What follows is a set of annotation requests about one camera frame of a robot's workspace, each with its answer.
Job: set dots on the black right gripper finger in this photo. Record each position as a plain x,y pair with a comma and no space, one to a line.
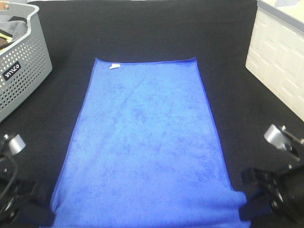
255,207

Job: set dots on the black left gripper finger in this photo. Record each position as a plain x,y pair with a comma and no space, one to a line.
32,213

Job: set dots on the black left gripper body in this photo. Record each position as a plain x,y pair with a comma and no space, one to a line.
17,201

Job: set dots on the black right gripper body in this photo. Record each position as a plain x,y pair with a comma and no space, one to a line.
285,190

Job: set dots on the blue microfibre towel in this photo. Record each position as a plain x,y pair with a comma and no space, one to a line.
145,153

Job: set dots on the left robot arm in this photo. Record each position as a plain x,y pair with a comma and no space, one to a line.
10,145

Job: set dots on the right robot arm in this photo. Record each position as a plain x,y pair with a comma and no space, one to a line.
284,141

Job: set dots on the grey perforated laundry basket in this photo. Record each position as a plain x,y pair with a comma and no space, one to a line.
25,62

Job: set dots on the brown towel in basket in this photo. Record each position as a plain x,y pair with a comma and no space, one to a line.
3,43

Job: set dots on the yellow towel in basket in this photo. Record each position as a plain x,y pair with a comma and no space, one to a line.
5,36

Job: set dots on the grey towel in basket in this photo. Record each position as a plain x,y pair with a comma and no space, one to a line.
16,29

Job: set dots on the black tablecloth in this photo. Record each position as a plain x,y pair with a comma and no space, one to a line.
215,32

